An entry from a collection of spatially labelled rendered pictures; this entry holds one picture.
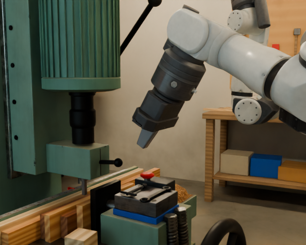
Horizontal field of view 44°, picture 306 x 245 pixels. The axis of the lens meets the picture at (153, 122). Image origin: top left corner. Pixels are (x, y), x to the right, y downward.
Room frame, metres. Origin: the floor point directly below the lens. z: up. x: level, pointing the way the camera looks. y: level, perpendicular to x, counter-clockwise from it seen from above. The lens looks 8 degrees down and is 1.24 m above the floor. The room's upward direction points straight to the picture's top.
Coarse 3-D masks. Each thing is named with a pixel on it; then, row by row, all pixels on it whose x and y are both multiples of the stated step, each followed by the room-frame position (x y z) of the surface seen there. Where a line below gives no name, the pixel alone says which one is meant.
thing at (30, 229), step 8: (136, 176) 1.06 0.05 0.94; (24, 224) 0.72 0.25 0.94; (32, 224) 0.72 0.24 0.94; (8, 232) 0.68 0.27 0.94; (16, 232) 0.69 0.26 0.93; (24, 232) 0.70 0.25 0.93; (32, 232) 0.72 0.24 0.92; (8, 240) 0.67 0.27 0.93; (16, 240) 0.69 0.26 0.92; (24, 240) 0.70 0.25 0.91; (32, 240) 0.72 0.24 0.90
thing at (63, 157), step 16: (48, 144) 0.88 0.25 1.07; (64, 144) 0.87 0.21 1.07; (80, 144) 0.87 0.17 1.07; (96, 144) 0.87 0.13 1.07; (48, 160) 0.88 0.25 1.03; (64, 160) 0.85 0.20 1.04; (80, 160) 0.83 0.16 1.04; (96, 160) 0.83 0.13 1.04; (80, 176) 0.83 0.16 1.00; (96, 176) 0.83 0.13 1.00
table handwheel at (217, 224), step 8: (216, 224) 0.68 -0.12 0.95; (224, 224) 0.69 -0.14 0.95; (232, 224) 0.71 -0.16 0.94; (208, 232) 0.66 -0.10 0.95; (216, 232) 0.66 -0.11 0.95; (224, 232) 0.67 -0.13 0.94; (232, 232) 0.73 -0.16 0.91; (240, 232) 0.75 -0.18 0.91; (208, 240) 0.64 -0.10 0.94; (216, 240) 0.64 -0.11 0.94; (232, 240) 0.74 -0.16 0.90; (240, 240) 0.77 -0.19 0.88
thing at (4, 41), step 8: (0, 0) 0.89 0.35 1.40; (0, 8) 0.89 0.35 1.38; (0, 16) 0.89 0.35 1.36; (0, 24) 0.90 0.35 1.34; (0, 32) 0.90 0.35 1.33; (0, 40) 0.90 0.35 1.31; (8, 80) 0.90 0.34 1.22; (8, 88) 0.89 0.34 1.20; (8, 96) 0.89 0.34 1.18; (8, 104) 0.89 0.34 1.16; (8, 112) 0.89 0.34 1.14; (8, 120) 0.89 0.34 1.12; (8, 128) 0.89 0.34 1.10; (8, 136) 0.89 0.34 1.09; (8, 144) 0.89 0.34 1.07; (8, 152) 0.89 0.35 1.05; (8, 160) 0.89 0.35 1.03; (8, 168) 0.89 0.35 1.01; (8, 176) 0.90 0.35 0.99; (16, 176) 0.90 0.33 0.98
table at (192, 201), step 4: (192, 196) 1.00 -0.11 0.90; (196, 196) 1.01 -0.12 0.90; (188, 200) 0.97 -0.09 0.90; (192, 200) 0.99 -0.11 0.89; (196, 200) 1.01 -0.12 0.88; (188, 204) 0.97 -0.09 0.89; (192, 204) 0.99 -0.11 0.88; (196, 204) 1.01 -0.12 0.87; (192, 208) 0.99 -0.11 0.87; (192, 212) 0.99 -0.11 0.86; (192, 216) 0.99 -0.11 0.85; (100, 232) 0.77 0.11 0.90; (100, 236) 0.75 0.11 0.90; (36, 240) 0.73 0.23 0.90; (40, 240) 0.73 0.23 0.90; (44, 240) 0.73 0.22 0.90; (56, 240) 0.73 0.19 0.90; (60, 240) 0.73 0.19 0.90; (64, 240) 0.73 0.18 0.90; (100, 240) 0.73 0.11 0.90; (28, 244) 0.71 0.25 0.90; (32, 244) 0.71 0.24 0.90; (36, 244) 0.71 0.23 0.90; (40, 244) 0.71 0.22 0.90; (44, 244) 0.71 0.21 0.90; (48, 244) 0.71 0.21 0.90; (52, 244) 0.71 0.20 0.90; (56, 244) 0.71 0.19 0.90; (60, 244) 0.71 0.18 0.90; (64, 244) 0.71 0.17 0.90; (100, 244) 0.71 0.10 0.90; (104, 244) 0.71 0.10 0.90; (192, 244) 0.78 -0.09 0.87
